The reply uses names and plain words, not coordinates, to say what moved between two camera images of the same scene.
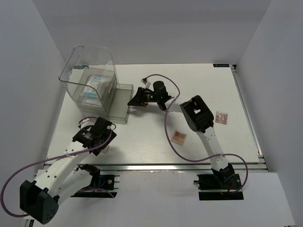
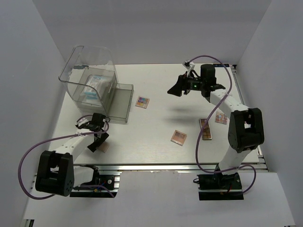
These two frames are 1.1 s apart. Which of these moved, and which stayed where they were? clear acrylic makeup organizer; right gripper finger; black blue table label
Moved: right gripper finger
Stayed: black blue table label; clear acrylic makeup organizer
